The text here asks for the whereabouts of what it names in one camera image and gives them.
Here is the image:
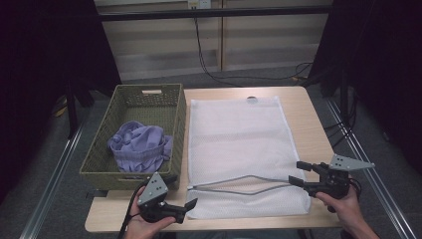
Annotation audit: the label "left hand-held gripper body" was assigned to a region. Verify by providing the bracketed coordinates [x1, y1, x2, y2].
[136, 171, 187, 224]

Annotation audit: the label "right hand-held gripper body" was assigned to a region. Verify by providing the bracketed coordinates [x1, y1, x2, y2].
[303, 153, 376, 200]

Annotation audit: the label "purple garment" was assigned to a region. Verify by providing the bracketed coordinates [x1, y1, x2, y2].
[106, 120, 174, 174]

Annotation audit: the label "white mesh laundry bag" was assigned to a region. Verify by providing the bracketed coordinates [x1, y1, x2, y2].
[186, 96, 313, 220]

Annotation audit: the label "olive green woven basket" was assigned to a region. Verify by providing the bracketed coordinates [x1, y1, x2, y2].
[79, 83, 187, 191]

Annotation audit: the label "person's right hand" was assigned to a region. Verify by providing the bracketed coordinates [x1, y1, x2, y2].
[315, 192, 361, 229]

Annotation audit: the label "person's left hand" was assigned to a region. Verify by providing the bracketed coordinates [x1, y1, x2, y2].
[123, 185, 177, 239]

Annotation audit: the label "person's lap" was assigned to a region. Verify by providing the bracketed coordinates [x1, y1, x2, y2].
[175, 230, 302, 239]

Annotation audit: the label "gray tape piece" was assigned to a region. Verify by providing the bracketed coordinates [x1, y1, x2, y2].
[86, 189, 109, 200]

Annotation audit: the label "black stand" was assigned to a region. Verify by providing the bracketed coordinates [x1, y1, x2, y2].
[64, 79, 97, 139]
[337, 68, 354, 128]

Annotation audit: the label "dark curtain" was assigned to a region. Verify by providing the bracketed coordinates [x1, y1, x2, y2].
[0, 0, 122, 203]
[307, 0, 422, 175]

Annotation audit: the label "black horizontal bar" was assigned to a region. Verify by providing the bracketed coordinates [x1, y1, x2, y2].
[96, 5, 333, 22]

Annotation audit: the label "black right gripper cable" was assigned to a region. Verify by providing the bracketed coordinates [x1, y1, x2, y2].
[347, 178, 363, 197]

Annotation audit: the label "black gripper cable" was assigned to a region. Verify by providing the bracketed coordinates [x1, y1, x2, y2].
[116, 178, 150, 239]
[347, 178, 363, 197]

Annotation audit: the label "metal floor rail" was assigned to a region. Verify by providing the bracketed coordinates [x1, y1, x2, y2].
[325, 99, 417, 239]
[19, 122, 88, 239]

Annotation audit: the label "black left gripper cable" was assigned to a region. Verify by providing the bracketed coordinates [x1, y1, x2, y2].
[116, 178, 150, 239]

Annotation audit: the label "black floor cables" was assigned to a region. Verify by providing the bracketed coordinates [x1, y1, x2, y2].
[322, 94, 359, 149]

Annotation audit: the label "black wall cable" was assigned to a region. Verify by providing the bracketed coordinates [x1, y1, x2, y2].
[193, 17, 314, 88]

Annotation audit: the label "white wall outlet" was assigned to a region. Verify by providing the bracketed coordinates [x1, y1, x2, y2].
[186, 0, 213, 10]

